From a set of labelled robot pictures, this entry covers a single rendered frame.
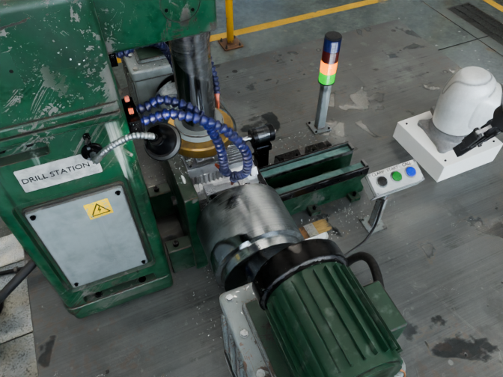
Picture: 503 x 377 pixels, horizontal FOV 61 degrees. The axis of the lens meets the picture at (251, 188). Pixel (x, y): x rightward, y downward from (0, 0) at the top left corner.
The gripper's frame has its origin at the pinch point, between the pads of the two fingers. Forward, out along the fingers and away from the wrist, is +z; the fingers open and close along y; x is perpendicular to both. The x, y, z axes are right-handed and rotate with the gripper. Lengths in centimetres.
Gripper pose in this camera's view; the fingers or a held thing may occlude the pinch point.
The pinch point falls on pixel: (464, 146)
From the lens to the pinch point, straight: 134.7
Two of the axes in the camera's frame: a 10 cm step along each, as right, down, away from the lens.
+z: -1.5, 3.1, 9.4
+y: -9.2, 2.9, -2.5
